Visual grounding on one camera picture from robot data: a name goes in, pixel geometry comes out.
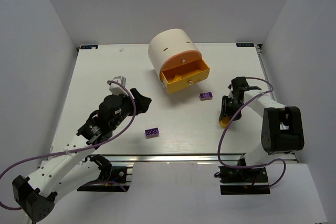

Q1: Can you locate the yellow rounded lego brick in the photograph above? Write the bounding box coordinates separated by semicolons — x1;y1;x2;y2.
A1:
219;116;230;128

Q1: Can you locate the yellow drawer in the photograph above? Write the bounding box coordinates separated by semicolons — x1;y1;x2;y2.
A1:
160;59;210;93

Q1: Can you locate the orange drawer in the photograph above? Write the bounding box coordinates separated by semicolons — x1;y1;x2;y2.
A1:
160;50;202;72

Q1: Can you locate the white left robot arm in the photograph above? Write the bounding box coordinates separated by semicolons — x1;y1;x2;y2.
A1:
12;88;152;223

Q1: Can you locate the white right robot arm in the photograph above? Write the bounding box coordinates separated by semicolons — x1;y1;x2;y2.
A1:
219;77;304;169

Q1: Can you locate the purple lego brick studs up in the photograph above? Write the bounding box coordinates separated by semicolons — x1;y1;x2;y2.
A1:
199;92;213;101

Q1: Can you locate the purple lego brick underside up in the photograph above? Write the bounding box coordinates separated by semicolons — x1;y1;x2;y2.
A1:
145;127;160;138

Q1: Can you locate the blue label sticker right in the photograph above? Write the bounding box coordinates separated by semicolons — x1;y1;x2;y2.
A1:
236;42;255;47

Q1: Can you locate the blue label sticker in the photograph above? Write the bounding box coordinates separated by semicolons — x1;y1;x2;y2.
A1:
80;45;98;50
236;42;255;47

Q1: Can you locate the white round drawer cabinet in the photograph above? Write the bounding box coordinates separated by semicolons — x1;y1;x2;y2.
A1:
148;28;198;76

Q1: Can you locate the blue label sticker left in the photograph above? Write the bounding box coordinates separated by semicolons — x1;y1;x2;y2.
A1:
80;45;98;50

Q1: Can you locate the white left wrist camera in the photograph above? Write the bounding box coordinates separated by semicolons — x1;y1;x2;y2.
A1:
107;76;128;96

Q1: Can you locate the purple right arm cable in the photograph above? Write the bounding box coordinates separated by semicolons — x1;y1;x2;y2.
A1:
217;77;287;189

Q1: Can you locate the aluminium table edge rail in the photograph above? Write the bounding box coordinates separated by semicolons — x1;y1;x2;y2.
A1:
47;153;297;163

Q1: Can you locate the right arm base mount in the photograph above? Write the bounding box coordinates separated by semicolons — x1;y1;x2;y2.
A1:
214;155;270;195

